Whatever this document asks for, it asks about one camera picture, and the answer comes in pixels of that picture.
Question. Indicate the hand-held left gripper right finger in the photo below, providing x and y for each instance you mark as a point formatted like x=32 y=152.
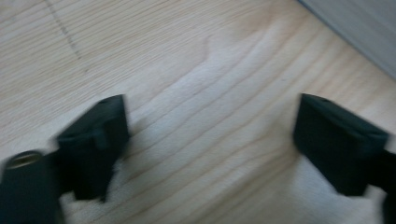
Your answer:
x=336 y=146

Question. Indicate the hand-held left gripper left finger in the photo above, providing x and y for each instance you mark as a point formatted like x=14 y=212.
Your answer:
x=93 y=146

